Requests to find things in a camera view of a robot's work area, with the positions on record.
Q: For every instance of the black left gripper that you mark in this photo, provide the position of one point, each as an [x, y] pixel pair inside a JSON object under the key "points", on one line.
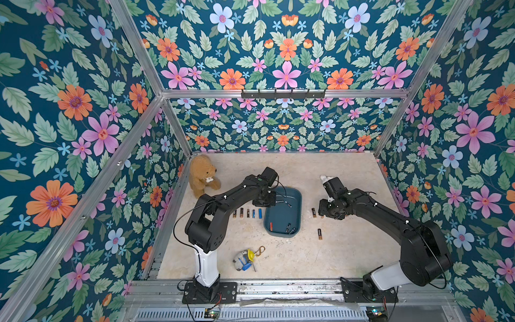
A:
{"points": [[272, 202]]}

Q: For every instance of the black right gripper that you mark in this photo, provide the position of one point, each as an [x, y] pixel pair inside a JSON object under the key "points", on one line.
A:
{"points": [[329, 211]]}

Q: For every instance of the teal plastic storage box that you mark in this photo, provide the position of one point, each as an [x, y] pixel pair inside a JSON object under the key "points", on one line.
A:
{"points": [[284, 219]]}

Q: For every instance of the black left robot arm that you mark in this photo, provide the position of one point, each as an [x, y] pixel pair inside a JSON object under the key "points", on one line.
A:
{"points": [[207, 226]]}

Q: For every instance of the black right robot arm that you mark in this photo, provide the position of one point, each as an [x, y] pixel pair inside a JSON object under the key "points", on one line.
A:
{"points": [[424, 255]]}

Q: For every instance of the white plush toy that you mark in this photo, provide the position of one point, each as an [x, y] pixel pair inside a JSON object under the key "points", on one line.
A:
{"points": [[325, 178]]}

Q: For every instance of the brown teddy bear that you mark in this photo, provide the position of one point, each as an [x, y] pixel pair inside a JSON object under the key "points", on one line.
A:
{"points": [[203, 175]]}

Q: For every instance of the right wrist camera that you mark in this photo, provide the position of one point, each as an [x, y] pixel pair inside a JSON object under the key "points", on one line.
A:
{"points": [[335, 188]]}

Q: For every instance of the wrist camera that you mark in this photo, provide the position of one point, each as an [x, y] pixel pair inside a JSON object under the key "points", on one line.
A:
{"points": [[335, 188], [269, 176]]}

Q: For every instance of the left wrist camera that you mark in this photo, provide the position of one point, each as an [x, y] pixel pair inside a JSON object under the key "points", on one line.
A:
{"points": [[269, 176]]}

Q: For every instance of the keychain toy with yellow cap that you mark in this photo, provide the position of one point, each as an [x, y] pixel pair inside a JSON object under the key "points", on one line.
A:
{"points": [[247, 259]]}

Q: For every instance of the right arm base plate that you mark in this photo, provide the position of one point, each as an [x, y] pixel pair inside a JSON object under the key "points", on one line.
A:
{"points": [[364, 291]]}

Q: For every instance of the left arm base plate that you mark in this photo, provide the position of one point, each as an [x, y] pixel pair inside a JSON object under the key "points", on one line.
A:
{"points": [[221, 293]]}

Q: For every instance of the black hook rail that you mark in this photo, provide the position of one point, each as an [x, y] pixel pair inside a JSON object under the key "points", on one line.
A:
{"points": [[283, 94]]}

